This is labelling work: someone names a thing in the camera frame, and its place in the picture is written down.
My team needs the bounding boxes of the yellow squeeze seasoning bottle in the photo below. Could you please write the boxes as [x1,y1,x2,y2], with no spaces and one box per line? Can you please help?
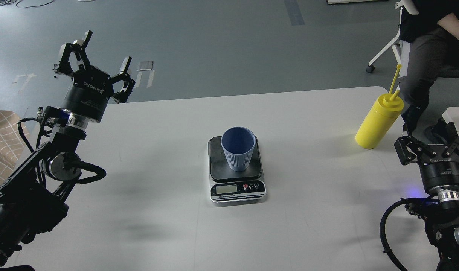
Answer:
[355,64,404,149]

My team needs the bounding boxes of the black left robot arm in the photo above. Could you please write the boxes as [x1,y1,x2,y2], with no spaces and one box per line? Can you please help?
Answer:
[0,31,135,271]

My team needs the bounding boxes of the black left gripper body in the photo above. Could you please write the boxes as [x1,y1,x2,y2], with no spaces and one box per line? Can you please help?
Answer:
[61,67,114,122]

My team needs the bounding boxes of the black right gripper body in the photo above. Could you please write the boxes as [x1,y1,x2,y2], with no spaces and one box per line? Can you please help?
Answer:
[418,151,459,195]

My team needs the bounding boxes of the seated person dark clothes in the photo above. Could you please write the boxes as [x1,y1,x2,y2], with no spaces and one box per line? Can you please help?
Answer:
[399,0,459,134]

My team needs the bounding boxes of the black floor cables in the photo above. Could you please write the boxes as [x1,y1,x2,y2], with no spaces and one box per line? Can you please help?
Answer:
[0,0,55,14]

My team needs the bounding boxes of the blue ribbed plastic cup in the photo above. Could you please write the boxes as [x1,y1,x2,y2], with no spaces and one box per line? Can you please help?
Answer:
[220,126,257,172]

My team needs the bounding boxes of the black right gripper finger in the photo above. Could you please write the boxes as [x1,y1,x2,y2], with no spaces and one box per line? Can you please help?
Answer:
[440,119,459,164]
[393,135,435,165]

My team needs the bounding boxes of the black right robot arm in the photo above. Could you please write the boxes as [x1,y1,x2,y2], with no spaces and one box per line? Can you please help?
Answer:
[379,122,459,271]

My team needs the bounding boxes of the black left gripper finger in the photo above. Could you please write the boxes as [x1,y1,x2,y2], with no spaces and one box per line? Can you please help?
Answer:
[110,56,135,104]
[53,30,93,77]

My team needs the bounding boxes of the black digital kitchen scale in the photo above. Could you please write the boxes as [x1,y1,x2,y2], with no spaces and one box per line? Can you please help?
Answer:
[207,137,267,205]

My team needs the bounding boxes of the beige checkered cloth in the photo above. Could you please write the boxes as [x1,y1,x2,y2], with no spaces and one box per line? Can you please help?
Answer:
[0,110,26,185]

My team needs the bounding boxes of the white office chair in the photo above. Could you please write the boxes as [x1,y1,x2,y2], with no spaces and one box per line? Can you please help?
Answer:
[366,0,419,74]

